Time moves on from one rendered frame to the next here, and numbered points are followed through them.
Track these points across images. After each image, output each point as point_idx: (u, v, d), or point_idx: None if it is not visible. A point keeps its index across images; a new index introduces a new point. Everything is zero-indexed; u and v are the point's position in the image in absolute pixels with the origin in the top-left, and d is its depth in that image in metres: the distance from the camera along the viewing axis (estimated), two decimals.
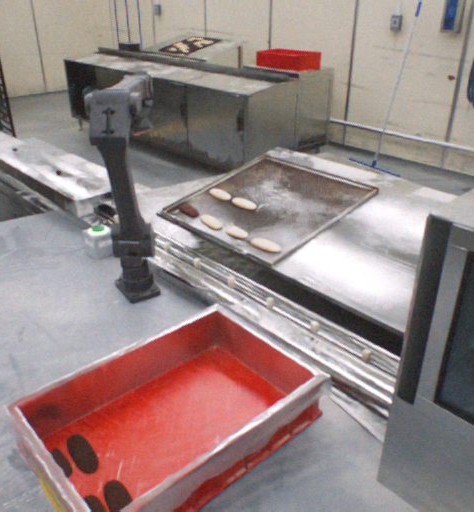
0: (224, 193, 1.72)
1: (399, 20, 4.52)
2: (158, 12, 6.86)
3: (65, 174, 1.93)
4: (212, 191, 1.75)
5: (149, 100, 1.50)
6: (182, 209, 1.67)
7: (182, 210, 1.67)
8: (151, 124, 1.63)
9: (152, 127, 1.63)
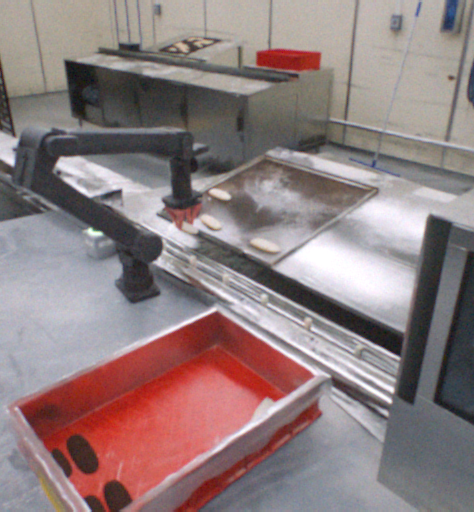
0: (224, 193, 1.72)
1: (399, 20, 4.52)
2: (158, 12, 6.86)
3: (65, 174, 1.93)
4: (212, 191, 1.75)
5: (182, 159, 1.35)
6: None
7: None
8: (166, 204, 1.41)
9: (164, 203, 1.42)
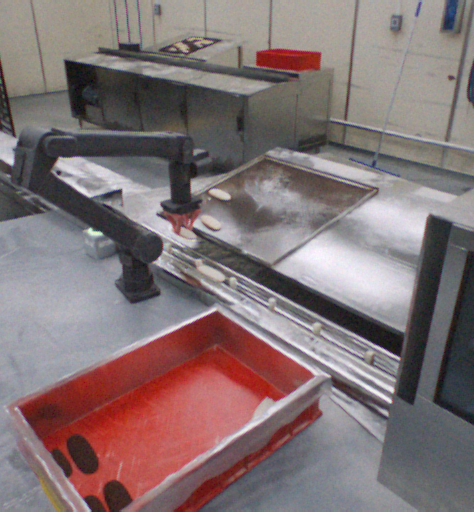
0: (224, 193, 1.72)
1: (399, 20, 4.52)
2: (158, 12, 6.86)
3: (65, 174, 1.93)
4: (212, 191, 1.75)
5: (182, 163, 1.35)
6: None
7: None
8: (164, 209, 1.41)
9: None
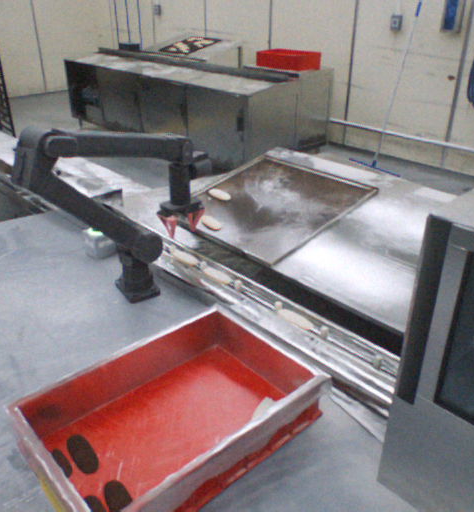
0: (224, 193, 1.72)
1: (399, 20, 4.52)
2: (158, 12, 6.86)
3: (65, 174, 1.93)
4: (212, 191, 1.75)
5: (182, 165, 1.35)
6: (181, 211, 1.66)
7: (181, 212, 1.66)
8: (158, 212, 1.40)
9: (157, 211, 1.41)
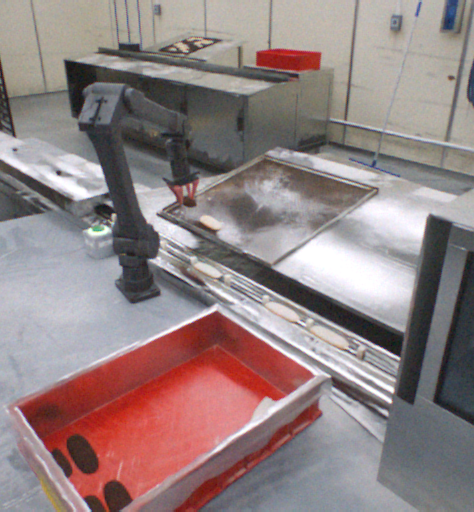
0: (213, 269, 1.41)
1: (399, 20, 4.52)
2: (158, 12, 6.86)
3: (65, 174, 1.93)
4: (198, 265, 1.43)
5: (179, 139, 1.52)
6: (179, 200, 1.64)
7: (179, 201, 1.63)
8: (196, 176, 1.60)
9: (197, 177, 1.59)
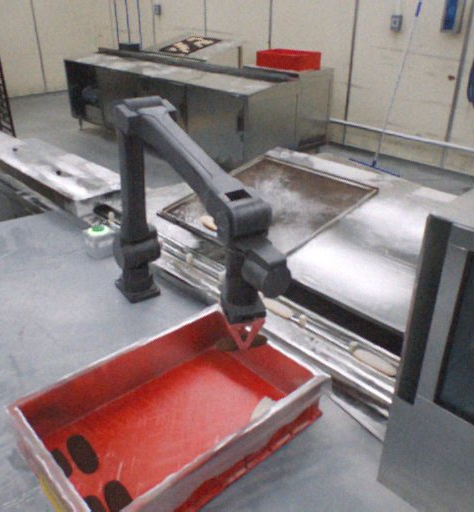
0: (284, 307, 1.24)
1: (399, 20, 4.52)
2: (158, 12, 6.86)
3: (65, 174, 1.93)
4: (265, 302, 1.27)
5: None
6: (236, 346, 0.94)
7: (238, 347, 0.94)
8: (235, 321, 0.88)
9: (229, 321, 0.88)
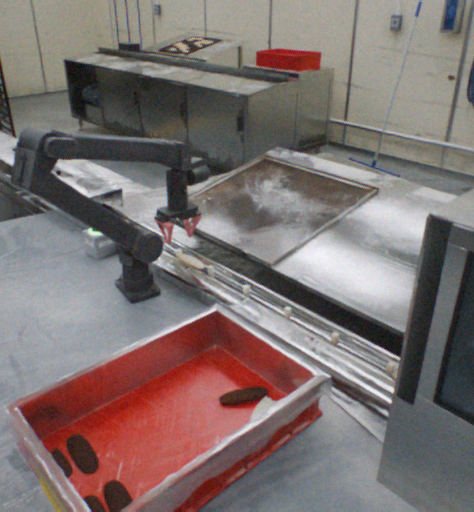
0: None
1: (399, 20, 4.52)
2: (158, 12, 6.86)
3: (65, 174, 1.93)
4: None
5: (180, 171, 1.36)
6: (238, 397, 1.00)
7: (240, 399, 1.00)
8: (199, 211, 1.44)
9: (200, 212, 1.44)
